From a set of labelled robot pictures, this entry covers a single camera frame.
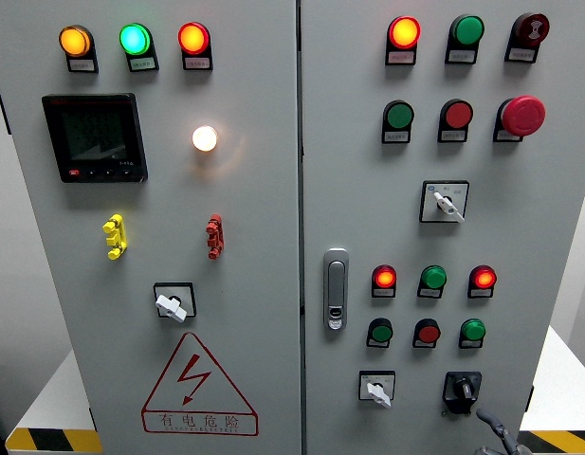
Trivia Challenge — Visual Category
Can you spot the black knob turn switch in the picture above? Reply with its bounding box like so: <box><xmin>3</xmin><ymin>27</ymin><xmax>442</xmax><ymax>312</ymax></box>
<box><xmin>442</xmin><ymin>371</ymin><xmax>484</xmax><ymax>416</ymax></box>

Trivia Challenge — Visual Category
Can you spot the black yellow striped tape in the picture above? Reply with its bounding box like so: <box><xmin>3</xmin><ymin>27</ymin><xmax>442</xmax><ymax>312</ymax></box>
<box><xmin>5</xmin><ymin>428</ymin><xmax>103</xmax><ymax>455</ymax></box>
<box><xmin>518</xmin><ymin>429</ymin><xmax>585</xmax><ymax>455</ymax></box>

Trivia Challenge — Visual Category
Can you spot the small green lamp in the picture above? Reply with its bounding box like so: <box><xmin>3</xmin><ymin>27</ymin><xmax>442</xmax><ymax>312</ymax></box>
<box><xmin>460</xmin><ymin>318</ymin><xmax>487</xmax><ymax>343</ymax></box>
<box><xmin>419</xmin><ymin>264</ymin><xmax>448</xmax><ymax>290</ymax></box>

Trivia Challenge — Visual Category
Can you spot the small red push button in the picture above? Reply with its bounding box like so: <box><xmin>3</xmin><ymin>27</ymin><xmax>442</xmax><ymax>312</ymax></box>
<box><xmin>413</xmin><ymin>318</ymin><xmax>442</xmax><ymax>345</ymax></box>

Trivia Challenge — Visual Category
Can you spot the small red lamp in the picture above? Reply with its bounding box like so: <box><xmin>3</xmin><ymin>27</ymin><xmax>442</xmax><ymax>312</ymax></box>
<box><xmin>372</xmin><ymin>264</ymin><xmax>398</xmax><ymax>290</ymax></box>
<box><xmin>468</xmin><ymin>264</ymin><xmax>498</xmax><ymax>290</ymax></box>

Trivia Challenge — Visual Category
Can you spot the small green push button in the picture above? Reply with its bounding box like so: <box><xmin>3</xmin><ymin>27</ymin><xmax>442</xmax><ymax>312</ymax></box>
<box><xmin>367</xmin><ymin>317</ymin><xmax>394</xmax><ymax>344</ymax></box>

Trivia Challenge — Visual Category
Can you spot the pale grey cabinet door with lock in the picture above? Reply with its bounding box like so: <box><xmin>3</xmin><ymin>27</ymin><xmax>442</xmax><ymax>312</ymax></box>
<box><xmin>299</xmin><ymin>0</ymin><xmax>585</xmax><ymax>455</ymax></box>

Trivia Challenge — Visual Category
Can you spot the silver door lock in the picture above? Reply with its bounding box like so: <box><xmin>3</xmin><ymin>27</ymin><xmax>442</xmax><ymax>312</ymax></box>
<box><xmin>322</xmin><ymin>247</ymin><xmax>350</xmax><ymax>332</ymax></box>

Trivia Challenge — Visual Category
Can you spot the red warning triangle sign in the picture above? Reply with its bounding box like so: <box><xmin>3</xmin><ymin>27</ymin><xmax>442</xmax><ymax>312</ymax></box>
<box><xmin>140</xmin><ymin>331</ymin><xmax>260</xmax><ymax>437</ymax></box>

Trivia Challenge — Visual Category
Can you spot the large red stop button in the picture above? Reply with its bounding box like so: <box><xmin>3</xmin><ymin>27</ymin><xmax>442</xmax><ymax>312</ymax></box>
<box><xmin>499</xmin><ymin>95</ymin><xmax>547</xmax><ymax>137</ymax></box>

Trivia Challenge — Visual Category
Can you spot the large red push button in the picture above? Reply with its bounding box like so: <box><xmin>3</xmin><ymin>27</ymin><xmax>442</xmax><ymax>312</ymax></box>
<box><xmin>439</xmin><ymin>99</ymin><xmax>474</xmax><ymax>131</ymax></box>

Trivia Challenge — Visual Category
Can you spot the pale grey cabinet door with display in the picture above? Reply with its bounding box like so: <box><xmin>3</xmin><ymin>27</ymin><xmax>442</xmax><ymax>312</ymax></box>
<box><xmin>0</xmin><ymin>0</ymin><xmax>303</xmax><ymax>455</ymax></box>

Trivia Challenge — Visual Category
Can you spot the large green push button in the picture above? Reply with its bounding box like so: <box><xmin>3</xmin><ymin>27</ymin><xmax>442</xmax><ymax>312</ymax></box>
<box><xmin>383</xmin><ymin>100</ymin><xmax>415</xmax><ymax>131</ymax></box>

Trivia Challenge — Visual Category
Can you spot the large dark green lamp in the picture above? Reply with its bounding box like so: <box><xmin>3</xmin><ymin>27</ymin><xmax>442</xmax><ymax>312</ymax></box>
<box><xmin>448</xmin><ymin>13</ymin><xmax>485</xmax><ymax>47</ymax></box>

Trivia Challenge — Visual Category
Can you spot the dark red buzzer lamp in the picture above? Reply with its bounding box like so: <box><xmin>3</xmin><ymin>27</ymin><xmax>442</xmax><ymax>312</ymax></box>
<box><xmin>512</xmin><ymin>12</ymin><xmax>551</xmax><ymax>47</ymax></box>

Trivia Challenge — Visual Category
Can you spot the large orange-red lit lamp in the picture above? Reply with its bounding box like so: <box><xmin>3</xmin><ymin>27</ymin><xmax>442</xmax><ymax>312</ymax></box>
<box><xmin>177</xmin><ymin>21</ymin><xmax>211</xmax><ymax>56</ymax></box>
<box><xmin>387</xmin><ymin>15</ymin><xmax>422</xmax><ymax>49</ymax></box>

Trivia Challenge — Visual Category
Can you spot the white lamp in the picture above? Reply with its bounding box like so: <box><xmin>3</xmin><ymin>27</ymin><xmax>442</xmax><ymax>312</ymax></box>
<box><xmin>192</xmin><ymin>124</ymin><xmax>219</xmax><ymax>153</ymax></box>

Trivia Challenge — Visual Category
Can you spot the black square display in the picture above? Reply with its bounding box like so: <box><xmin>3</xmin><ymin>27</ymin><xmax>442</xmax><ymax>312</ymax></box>
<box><xmin>41</xmin><ymin>92</ymin><xmax>149</xmax><ymax>184</ymax></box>

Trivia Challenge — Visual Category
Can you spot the bright green lit lamp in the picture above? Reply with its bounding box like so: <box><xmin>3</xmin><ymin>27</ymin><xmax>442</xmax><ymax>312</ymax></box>
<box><xmin>119</xmin><ymin>22</ymin><xmax>154</xmax><ymax>57</ymax></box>

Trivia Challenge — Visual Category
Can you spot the large yellow lamp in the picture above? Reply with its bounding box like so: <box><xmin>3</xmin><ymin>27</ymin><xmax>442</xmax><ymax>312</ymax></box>
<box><xmin>58</xmin><ymin>25</ymin><xmax>94</xmax><ymax>59</ymax></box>

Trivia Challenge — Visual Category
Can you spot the small turn switch white handle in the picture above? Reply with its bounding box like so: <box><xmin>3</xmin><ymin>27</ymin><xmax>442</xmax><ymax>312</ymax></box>
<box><xmin>358</xmin><ymin>370</ymin><xmax>397</xmax><ymax>409</ymax></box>

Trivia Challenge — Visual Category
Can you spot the turn switch slim white handle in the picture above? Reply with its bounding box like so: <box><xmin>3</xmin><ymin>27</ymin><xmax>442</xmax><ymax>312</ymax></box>
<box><xmin>418</xmin><ymin>179</ymin><xmax>470</xmax><ymax>225</ymax></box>

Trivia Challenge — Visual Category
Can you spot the small red handle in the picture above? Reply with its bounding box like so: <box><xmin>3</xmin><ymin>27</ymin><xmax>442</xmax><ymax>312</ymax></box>
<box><xmin>205</xmin><ymin>213</ymin><xmax>225</xmax><ymax>261</ymax></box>

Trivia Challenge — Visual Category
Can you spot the turn switch wide white handle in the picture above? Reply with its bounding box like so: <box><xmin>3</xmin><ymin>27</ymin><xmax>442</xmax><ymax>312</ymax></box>
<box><xmin>153</xmin><ymin>282</ymin><xmax>198</xmax><ymax>324</ymax></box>

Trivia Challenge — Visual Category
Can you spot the small yellow handle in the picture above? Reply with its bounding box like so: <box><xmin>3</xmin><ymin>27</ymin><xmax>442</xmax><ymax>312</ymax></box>
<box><xmin>101</xmin><ymin>213</ymin><xmax>128</xmax><ymax>261</ymax></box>

